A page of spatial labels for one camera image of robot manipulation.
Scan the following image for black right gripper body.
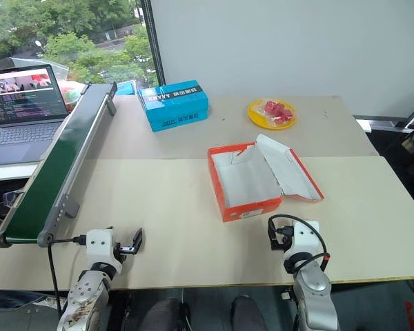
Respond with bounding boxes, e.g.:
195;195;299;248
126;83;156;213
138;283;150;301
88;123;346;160
269;231;292;252

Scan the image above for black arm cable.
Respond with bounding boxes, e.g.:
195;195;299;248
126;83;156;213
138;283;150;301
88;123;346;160
266;214;333;274
47;235;88;319

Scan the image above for yellow round plate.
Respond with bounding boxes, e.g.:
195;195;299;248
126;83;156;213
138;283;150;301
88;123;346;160
247;99;297;131

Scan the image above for blue flat object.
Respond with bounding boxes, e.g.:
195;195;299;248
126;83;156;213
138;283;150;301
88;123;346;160
115;81;139;98

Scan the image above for dark rounded shape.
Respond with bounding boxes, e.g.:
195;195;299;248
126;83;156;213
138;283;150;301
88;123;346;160
137;297;191;331
230;294;268;331

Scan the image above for grey metal chair base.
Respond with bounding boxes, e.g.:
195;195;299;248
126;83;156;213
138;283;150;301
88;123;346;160
355;117;414;134

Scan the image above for green conveyor belt grey frame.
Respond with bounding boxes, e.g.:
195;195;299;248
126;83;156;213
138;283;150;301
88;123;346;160
0;81;119;249

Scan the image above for black window frame post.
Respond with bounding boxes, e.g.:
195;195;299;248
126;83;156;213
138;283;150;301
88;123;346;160
139;0;167;87

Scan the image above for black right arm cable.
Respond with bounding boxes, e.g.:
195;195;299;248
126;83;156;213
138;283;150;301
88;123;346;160
266;214;333;274

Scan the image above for grey open laptop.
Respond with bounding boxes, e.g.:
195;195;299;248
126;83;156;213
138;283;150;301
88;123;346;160
0;63;70;168

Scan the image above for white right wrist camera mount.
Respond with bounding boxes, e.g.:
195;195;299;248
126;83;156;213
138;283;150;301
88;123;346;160
282;220;321;263

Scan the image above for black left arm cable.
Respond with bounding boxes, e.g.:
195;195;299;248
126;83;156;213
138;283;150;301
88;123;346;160
47;235;88;319

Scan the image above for red and green plastic bag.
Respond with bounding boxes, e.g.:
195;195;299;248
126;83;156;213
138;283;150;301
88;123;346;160
59;79;86;113

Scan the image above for orange shoe box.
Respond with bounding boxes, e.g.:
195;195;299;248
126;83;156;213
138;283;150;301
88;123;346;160
207;133;326;223

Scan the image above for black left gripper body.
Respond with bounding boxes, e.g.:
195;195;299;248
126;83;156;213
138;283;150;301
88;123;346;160
112;241;137;262

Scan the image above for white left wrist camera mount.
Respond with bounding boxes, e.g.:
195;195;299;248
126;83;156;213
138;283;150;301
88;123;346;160
85;228;124;274

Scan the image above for red pieces in clear bag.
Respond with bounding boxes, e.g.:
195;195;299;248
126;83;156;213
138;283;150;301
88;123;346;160
260;99;295;124

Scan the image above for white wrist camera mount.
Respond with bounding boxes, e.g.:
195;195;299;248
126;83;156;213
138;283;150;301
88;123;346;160
282;220;321;263
85;228;124;274

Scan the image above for blue cardboard box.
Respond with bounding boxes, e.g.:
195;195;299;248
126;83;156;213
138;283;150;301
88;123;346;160
137;80;210;133

